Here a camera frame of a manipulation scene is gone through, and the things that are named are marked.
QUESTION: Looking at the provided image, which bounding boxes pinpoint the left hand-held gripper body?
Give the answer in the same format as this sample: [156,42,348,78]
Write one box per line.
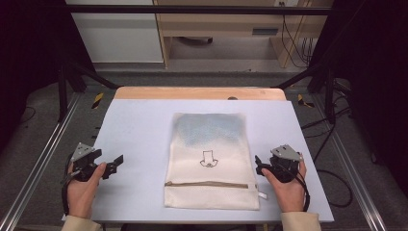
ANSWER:
[70,142,104,183]

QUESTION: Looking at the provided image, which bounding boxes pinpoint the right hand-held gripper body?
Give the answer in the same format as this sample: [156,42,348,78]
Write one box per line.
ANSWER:
[269,144,303,184]

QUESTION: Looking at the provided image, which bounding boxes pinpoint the cream mesh zipper laundry bag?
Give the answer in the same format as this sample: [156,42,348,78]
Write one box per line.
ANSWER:
[164,112,268,212]

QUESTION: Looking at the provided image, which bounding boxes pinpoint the person's left hand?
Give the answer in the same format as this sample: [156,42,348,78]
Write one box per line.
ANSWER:
[66,162,108,219]

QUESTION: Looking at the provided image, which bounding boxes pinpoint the person's right hand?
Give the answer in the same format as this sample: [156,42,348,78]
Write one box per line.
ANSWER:
[261,157,308,214]

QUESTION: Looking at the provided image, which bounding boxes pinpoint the white foam board mat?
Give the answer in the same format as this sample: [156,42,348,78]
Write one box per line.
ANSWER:
[61,98,335,224]

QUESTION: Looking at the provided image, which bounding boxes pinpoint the yellow black tape strip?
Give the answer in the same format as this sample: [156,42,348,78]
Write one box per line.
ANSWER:
[90,91,105,110]
[296,93,316,109]

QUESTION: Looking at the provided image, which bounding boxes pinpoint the black metal stand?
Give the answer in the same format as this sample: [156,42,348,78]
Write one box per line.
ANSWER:
[57,61,120,123]
[274,62,338,125]

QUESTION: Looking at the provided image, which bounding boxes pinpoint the black curtain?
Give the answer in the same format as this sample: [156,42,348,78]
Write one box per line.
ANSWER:
[308,0,408,196]
[0,0,94,153]

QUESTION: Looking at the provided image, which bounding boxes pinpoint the white cabinet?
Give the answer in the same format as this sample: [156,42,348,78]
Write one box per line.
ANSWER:
[64,0,165,64]

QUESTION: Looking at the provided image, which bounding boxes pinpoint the grey label on desk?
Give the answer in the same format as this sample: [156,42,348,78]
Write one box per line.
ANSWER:
[251,28,280,37]

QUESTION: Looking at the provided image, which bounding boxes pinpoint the wooden desk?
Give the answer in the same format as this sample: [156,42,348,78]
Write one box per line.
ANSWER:
[152,0,335,69]

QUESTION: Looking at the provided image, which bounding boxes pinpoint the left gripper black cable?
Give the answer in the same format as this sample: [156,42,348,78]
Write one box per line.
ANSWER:
[61,153,82,217]

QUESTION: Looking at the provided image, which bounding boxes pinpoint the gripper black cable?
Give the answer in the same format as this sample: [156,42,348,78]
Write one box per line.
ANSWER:
[61,153,82,217]
[282,160,312,213]

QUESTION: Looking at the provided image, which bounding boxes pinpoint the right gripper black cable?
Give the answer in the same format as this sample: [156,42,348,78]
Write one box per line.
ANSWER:
[282,160,312,213]

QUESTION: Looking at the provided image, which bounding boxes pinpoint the aluminium rail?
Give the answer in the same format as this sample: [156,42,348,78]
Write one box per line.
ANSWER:
[312,93,390,231]
[0,91,82,231]

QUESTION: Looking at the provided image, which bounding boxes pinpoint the straight black floor cable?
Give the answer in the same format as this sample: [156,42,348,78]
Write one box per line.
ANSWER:
[300,106,352,130]

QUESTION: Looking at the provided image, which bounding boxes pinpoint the looped black floor cable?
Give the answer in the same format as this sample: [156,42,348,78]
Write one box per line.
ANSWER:
[312,121,354,209]

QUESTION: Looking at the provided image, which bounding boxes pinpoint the thin black floor cable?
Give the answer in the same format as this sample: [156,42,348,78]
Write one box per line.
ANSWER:
[19,105,37,125]

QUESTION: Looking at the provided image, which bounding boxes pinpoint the hanging black cables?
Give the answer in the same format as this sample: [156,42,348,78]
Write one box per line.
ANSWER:
[280,1,318,69]

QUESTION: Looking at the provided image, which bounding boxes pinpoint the black horizontal frame bar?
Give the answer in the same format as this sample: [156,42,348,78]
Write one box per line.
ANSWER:
[65,4,333,15]

